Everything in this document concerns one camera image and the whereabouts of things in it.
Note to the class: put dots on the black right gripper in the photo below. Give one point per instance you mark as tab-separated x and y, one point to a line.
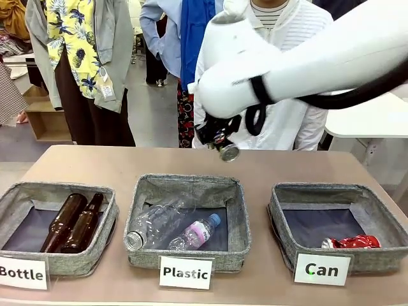
213	127

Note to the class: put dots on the black drink can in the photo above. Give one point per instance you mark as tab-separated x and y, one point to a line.
229	153

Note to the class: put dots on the large clear plastic bottle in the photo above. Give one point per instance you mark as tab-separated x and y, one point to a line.
156	223

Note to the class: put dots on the brown glass bottle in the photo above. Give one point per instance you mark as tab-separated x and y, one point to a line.
63	223
84	226

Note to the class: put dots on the crushed red can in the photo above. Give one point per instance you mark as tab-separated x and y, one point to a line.
354	242

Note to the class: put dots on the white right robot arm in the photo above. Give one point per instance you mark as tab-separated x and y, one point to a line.
303	57

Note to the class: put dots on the grey fabric basket plastic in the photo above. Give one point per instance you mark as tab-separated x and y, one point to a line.
188	188

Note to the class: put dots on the grey fabric basket can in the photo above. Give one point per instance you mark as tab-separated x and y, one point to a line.
322	220

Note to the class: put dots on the white Can label sign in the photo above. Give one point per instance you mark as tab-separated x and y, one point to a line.
322	270

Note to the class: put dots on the grey fabric basket bottle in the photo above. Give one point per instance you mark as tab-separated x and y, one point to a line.
19	197

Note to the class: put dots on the person in white hoodie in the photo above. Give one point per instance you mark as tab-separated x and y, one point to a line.
287	127

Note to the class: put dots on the small pink-label plastic bottle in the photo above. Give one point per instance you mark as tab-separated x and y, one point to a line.
197	232

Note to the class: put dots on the person with blue scarf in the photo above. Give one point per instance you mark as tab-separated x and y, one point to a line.
169	38

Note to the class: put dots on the paper tag on cardigan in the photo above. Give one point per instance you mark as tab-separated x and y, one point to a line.
106	84

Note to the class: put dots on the white Plastic label sign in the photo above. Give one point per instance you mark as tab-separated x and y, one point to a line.
185	273

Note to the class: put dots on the white side table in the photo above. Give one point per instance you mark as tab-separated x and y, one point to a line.
369	121

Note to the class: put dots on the wooden shelf box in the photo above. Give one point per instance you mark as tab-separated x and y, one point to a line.
48	121

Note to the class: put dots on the person in yellow floral shirt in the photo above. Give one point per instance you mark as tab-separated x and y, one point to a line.
70	32

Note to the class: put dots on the checkered cloth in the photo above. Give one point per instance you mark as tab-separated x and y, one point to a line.
11	95

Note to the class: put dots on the white Bottle label sign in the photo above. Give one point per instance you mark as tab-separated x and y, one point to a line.
22	274

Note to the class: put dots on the orange cloth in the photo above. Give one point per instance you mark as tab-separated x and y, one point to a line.
12	16

